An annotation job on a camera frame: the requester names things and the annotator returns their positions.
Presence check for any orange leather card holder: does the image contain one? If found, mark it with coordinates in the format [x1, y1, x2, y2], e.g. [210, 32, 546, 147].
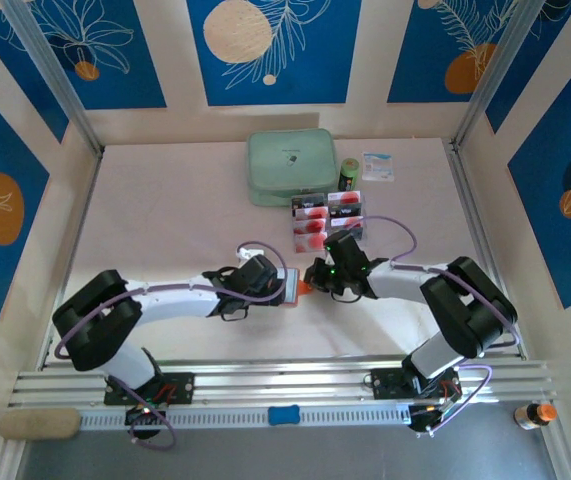
[282, 267, 315, 307]

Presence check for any mint green zip pouch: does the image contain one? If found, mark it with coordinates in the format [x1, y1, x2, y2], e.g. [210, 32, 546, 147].
[244, 127, 339, 207]

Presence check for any blue bone-shaped clip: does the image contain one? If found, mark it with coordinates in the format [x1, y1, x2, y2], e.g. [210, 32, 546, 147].
[267, 405, 300, 427]

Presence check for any white and blue packet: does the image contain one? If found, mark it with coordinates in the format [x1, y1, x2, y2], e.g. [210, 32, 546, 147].
[361, 152, 397, 183]

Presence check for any brown bottle orange cap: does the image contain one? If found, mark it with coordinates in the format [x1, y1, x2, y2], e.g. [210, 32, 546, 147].
[513, 402, 559, 431]

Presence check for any beige foam block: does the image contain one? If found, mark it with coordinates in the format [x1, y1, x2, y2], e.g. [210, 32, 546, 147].
[0, 407, 82, 441]

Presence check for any aluminium rail beam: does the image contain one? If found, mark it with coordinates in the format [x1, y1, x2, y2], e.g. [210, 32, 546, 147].
[7, 355, 559, 407]

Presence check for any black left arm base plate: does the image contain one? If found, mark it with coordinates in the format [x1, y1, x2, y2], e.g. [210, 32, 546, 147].
[103, 372, 196, 406]

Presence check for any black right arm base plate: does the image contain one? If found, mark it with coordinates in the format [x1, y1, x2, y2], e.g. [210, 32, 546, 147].
[370, 367, 461, 401]

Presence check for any white slotted cable duct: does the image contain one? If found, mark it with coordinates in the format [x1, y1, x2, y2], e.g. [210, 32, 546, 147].
[78, 403, 412, 430]

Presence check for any aluminium table side rail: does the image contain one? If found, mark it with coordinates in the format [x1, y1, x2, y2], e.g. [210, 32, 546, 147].
[444, 139, 529, 360]
[38, 149, 104, 371]

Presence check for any aluminium frame post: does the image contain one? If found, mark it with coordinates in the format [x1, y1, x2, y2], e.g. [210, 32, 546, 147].
[0, 0, 105, 155]
[450, 0, 549, 150]

